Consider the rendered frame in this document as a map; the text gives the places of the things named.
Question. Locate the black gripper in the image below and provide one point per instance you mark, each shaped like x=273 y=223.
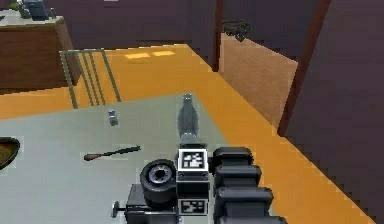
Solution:
x=156 y=186

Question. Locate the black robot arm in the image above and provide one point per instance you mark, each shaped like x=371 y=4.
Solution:
x=236 y=186

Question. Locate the grey table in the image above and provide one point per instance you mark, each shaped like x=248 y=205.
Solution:
x=83 y=166

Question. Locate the grey glass bottle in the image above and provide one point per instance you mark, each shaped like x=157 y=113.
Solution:
x=188 y=117

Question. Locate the grey metal chair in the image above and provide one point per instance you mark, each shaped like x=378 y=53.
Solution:
x=87 y=77

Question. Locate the light brown room door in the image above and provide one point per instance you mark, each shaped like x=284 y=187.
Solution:
x=255 y=75

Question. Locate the dark olive bowl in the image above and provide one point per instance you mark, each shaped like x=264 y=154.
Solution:
x=7 y=152

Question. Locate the brown wooden counter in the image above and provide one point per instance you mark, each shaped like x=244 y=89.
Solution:
x=30 y=55

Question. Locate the dark blue kettle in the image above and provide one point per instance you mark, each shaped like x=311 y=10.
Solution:
x=35 y=9

